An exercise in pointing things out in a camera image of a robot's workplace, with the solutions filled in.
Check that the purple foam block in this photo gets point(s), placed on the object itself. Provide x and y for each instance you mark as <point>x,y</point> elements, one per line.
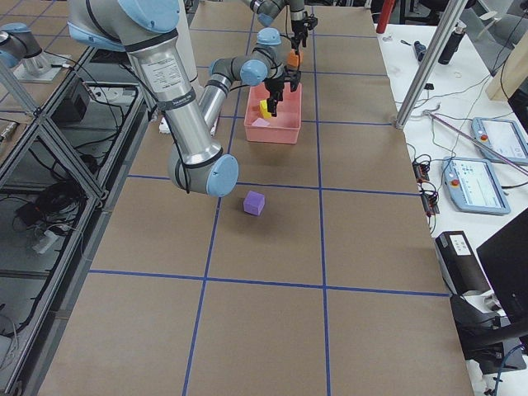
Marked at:
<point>254,203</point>

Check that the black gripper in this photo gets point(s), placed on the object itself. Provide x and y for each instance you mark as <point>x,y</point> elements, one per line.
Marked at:
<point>273,87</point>
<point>296,25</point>

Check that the orange foam block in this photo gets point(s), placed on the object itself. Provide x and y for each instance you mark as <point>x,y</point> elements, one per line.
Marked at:
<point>294,58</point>

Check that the pink foam block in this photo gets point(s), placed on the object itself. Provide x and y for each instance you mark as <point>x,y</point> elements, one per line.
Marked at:
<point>259,122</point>

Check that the pink plastic bin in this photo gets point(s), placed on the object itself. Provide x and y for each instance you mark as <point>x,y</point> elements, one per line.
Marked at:
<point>283,129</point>

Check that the black monitor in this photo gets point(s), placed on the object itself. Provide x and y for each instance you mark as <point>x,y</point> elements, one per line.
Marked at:
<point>504,260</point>

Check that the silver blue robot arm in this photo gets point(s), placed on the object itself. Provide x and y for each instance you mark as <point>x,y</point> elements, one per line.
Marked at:
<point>148,32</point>
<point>268,11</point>

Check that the silver aluminium frame post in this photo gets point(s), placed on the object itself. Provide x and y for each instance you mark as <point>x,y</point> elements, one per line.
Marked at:
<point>438,42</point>

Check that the near teach pendant tablet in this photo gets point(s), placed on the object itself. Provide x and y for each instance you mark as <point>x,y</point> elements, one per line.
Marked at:
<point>473,186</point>

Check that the teach pendant tablet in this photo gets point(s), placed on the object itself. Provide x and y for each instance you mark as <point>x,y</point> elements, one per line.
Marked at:
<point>473,186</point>
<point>502,136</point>

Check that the yellow foam block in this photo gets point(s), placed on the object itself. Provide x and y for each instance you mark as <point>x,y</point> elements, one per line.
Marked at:
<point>263,108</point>

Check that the red cylinder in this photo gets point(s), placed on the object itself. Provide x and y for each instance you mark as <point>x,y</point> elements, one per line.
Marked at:
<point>384,16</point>

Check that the black bottle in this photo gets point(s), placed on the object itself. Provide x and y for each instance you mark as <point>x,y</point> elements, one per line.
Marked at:
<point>452,44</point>

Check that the far teach pendant tablet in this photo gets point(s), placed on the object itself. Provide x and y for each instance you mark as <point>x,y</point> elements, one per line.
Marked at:
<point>502,136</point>

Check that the black box with label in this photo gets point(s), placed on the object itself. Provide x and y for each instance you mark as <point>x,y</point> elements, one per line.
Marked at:
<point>459,265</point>

